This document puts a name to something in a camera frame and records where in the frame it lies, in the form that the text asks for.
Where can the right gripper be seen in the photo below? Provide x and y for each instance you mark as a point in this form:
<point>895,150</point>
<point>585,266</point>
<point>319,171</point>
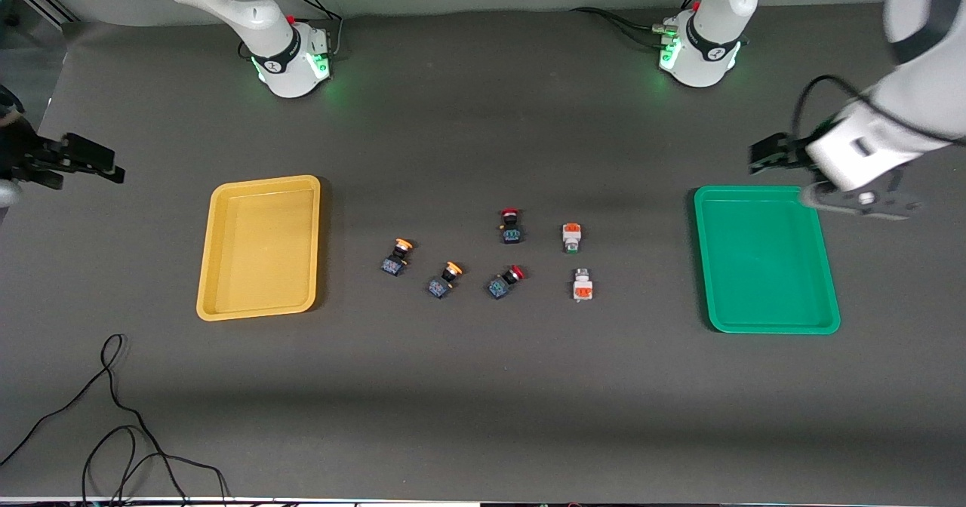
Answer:
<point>23,154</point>

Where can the green button white orange body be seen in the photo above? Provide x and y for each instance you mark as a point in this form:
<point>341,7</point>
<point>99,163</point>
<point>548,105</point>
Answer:
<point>572,237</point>
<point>582,287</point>

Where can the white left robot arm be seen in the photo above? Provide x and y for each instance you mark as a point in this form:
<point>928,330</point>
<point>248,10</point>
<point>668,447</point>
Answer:
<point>709,39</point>

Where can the yellow plastic tray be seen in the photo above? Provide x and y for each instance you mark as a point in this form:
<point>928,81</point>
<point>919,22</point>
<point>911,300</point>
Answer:
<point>260,250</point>

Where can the red push button switch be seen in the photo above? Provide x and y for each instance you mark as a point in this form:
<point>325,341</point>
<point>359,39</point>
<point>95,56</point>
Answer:
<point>504,284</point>
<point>511,228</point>

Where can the yellow push button switch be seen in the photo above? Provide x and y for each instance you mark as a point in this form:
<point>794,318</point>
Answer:
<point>444,281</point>
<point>395,258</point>

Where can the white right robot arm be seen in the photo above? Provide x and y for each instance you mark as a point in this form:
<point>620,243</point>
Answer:
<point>249,9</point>

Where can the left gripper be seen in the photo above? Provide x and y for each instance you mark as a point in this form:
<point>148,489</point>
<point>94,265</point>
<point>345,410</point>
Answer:
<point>792,155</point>

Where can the green plastic tray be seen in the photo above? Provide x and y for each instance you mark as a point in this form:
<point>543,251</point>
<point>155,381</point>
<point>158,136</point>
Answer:
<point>766,262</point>

